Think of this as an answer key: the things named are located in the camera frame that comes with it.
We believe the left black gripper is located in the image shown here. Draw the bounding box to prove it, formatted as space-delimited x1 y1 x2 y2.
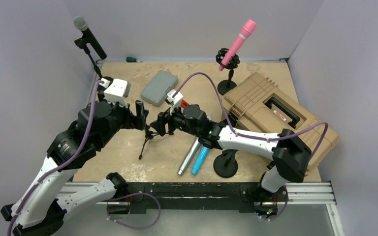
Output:
97 90 148 148

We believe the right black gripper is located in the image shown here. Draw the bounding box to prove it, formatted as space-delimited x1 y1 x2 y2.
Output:
151 101 200 138

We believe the black tripod shock-mount stand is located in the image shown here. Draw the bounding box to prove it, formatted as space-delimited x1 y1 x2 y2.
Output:
138 125 158 160

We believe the silver microphone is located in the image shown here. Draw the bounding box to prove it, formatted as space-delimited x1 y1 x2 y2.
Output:
177 138 201 176

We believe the blue microphone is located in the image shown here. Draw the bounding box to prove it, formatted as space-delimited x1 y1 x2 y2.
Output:
190 147 211 175

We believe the shock-mount mic stand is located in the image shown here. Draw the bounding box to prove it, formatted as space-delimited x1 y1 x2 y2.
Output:
215 48 241 96

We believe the round-base mic stand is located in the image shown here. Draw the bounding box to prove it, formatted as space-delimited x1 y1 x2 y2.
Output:
213 149 238 178
74 36 107 79

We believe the pink microphone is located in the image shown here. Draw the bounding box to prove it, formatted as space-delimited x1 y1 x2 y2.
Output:
219 19 256 71

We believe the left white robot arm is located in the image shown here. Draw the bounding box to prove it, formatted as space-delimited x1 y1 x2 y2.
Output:
1 100 148 236

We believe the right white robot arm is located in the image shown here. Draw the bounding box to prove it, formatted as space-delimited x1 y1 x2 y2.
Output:
150 104 312 200

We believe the black handheld microphone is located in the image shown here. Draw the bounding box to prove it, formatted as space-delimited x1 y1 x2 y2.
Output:
73 16 107 59

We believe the grey plastic case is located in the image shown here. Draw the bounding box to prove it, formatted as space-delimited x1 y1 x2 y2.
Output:
140 70 178 107

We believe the red adjustable wrench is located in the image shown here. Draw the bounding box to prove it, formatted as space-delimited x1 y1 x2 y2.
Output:
180 100 212 120

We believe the tan plastic tool case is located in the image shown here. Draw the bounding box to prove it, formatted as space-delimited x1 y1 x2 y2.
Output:
220 72 341 173

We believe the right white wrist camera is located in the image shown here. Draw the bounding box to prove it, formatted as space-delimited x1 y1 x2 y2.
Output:
165 89 183 115

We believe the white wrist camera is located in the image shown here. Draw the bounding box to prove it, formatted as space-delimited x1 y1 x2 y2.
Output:
165 89 183 115
100 78 131 108

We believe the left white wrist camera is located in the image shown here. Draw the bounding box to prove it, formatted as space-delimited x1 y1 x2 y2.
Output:
100 78 131 108

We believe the green handle screwdriver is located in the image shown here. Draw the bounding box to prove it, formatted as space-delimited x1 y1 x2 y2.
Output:
126 57 142 63

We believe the purple cable loop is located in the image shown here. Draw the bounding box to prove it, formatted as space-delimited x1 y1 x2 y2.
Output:
106 192 162 230

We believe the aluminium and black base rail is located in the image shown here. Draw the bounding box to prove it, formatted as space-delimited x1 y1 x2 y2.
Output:
48 179 335 217

